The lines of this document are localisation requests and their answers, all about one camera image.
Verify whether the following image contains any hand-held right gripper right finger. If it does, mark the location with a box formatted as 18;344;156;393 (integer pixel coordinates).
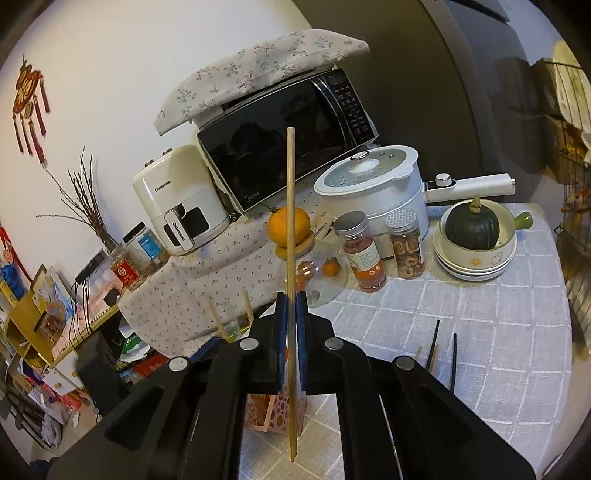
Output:
295;292;539;480

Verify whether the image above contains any floral microwave cover cloth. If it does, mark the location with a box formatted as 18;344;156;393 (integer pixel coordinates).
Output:
154;28;370;137

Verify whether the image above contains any pink perforated utensil basket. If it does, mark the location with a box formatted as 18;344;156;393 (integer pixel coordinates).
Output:
244;390;311;436

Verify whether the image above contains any red wall knot ornament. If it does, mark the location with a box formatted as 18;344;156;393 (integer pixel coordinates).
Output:
11;55;52;165

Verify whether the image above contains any black chopstick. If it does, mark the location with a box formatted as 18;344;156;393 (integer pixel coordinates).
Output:
448;333;458;393
427;319;441;375

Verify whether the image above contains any red spice jar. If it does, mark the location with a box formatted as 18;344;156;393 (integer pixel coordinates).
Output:
333;210;389;293

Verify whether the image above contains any grey checked tablecloth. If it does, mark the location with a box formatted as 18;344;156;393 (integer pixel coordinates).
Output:
240;200;576;480

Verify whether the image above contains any yellow wooden shelf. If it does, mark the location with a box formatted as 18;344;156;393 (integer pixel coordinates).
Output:
4;265;121;370

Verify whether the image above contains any grey refrigerator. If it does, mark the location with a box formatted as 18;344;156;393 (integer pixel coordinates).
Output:
417;0;550;195

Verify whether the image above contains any floral cabinet cover cloth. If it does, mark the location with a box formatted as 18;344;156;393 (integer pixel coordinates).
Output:
117;185;334;356

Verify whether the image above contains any cream bowl with green handle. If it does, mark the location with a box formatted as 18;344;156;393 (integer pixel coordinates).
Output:
433;211;533;269

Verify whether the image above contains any dark green squash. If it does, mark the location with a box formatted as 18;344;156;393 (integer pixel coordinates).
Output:
444;196;501;251

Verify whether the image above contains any glass jar with cork lid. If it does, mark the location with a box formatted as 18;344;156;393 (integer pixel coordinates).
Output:
276;230;348;309

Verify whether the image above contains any large orange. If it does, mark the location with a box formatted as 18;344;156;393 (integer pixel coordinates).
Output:
267;206;311;248

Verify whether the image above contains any dried slices jar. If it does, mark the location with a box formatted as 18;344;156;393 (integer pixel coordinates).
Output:
385;208;427;281

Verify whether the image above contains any white electric cooking pot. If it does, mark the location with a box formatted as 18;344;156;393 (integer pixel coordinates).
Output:
313;145;516;250

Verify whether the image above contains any stack of cream plates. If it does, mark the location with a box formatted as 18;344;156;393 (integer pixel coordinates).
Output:
433;249;516;282

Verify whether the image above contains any red label glass jar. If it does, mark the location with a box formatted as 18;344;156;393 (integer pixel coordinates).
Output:
108;248;144;292

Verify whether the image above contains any black wire rack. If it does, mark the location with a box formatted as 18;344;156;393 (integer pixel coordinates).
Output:
530;41;591;343

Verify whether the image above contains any black microwave oven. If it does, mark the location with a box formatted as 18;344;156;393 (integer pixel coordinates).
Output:
196;68;380;213

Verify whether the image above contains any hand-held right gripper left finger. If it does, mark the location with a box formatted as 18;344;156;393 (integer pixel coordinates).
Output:
46;292;289;480

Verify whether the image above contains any dried twigs bunch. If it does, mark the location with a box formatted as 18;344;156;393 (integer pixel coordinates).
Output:
36;145;119;253

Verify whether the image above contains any white air fryer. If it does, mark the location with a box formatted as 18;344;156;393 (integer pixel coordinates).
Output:
131;144;230;256

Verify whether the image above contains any blue label clear jar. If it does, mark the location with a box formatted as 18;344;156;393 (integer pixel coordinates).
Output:
122;222;170;278

